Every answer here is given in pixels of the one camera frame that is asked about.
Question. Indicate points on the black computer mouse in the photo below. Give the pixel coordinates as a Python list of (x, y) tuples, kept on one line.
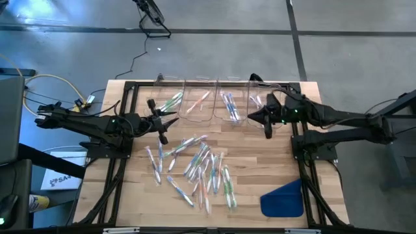
[(7, 208)]

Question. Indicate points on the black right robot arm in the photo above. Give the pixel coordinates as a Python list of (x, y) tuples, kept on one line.
[(341, 117)]

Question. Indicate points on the blue cloth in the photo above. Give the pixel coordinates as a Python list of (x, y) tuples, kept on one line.
[(282, 201)]

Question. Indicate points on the white printed box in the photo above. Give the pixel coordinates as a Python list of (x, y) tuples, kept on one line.
[(65, 172)]

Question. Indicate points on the clear plastic bin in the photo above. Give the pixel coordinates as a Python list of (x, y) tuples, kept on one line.
[(274, 87), (217, 110), (195, 117), (154, 94)]

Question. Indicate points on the grey laptop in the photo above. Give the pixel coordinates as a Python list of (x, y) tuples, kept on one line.
[(11, 120)]

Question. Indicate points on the black metal side stand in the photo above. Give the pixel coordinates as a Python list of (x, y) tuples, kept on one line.
[(399, 146)]

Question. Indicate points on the black aluminium table frame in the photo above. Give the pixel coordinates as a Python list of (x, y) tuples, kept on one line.
[(130, 94)]

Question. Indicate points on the yellow labelled can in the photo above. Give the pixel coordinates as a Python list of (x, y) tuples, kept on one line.
[(39, 203)]

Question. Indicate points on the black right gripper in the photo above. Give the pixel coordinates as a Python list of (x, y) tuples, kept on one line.
[(276, 115)]

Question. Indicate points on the white mounting bracket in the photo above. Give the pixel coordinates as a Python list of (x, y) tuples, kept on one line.
[(302, 231), (122, 230)]

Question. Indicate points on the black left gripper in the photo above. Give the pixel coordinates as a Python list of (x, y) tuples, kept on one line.
[(156, 122)]

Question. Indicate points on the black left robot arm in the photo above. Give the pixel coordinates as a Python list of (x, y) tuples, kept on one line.
[(97, 126)]

